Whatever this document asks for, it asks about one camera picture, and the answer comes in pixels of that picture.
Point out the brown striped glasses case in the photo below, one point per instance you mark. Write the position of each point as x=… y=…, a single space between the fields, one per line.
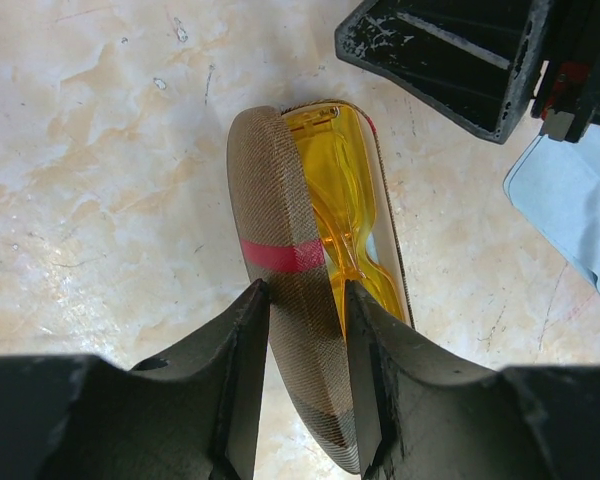
x=281 y=245

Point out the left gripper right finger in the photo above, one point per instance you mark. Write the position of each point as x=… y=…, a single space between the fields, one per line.
x=422 y=412

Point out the light blue cloth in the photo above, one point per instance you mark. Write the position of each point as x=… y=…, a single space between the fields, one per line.
x=556 y=187

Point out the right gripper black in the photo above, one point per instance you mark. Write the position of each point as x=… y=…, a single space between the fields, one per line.
x=477 y=62

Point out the orange sunglasses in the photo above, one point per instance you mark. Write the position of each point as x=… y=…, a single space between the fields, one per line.
x=343 y=166

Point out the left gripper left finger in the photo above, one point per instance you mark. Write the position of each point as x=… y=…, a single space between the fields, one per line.
x=190 y=411

